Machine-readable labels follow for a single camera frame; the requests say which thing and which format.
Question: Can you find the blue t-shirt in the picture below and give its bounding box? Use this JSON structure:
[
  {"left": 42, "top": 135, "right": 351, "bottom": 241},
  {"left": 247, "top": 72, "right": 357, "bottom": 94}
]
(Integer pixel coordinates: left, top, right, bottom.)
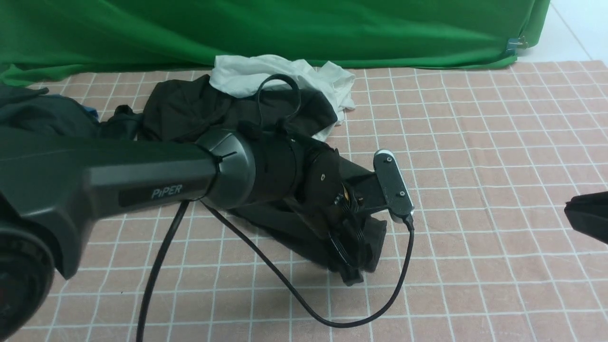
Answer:
[{"left": 47, "top": 94, "right": 100, "bottom": 121}]

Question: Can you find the green backdrop cloth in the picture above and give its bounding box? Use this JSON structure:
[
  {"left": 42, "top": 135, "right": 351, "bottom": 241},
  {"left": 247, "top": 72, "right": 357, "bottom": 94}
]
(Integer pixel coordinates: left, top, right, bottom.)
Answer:
[{"left": 0, "top": 0, "right": 550, "bottom": 86}]

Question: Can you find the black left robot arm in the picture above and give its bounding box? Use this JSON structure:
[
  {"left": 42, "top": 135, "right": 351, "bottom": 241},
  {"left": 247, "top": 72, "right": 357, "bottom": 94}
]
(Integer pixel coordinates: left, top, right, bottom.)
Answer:
[{"left": 1, "top": 123, "right": 413, "bottom": 342}]

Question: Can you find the black camera cable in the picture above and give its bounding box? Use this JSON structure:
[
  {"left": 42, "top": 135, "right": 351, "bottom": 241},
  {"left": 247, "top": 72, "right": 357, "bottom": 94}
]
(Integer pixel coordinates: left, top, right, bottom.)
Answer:
[{"left": 137, "top": 74, "right": 416, "bottom": 342}]

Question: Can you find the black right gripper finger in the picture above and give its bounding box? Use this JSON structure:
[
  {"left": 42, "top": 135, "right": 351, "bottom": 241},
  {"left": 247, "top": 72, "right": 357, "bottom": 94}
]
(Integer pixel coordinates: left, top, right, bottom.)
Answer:
[{"left": 564, "top": 192, "right": 608, "bottom": 244}]

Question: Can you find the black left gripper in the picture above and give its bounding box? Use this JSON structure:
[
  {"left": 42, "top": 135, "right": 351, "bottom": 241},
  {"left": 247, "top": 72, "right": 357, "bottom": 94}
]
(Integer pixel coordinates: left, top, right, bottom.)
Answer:
[{"left": 285, "top": 141, "right": 388, "bottom": 286}]

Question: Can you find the white shirt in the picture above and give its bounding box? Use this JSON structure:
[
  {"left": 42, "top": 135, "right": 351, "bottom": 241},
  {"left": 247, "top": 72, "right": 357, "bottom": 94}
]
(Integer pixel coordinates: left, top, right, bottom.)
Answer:
[{"left": 210, "top": 55, "right": 356, "bottom": 141}]

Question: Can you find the dark gray long-sleeve top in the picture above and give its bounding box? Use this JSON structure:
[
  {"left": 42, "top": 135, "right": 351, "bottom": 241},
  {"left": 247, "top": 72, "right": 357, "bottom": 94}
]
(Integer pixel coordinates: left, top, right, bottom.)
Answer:
[{"left": 138, "top": 75, "right": 388, "bottom": 274}]

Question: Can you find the dark teal shirt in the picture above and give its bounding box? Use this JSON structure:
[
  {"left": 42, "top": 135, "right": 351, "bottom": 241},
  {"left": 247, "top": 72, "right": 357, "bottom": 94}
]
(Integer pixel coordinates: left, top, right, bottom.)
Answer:
[{"left": 0, "top": 84, "right": 143, "bottom": 140}]

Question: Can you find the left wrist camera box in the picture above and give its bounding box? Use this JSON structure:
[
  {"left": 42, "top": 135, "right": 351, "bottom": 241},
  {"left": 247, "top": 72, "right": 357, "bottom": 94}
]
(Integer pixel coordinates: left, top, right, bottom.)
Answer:
[{"left": 373, "top": 149, "right": 415, "bottom": 225}]

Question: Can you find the metal binder clip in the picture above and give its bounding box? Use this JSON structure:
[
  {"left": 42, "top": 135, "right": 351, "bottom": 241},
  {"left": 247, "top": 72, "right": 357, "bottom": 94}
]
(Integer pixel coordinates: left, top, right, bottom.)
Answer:
[{"left": 504, "top": 36, "right": 529, "bottom": 56}]

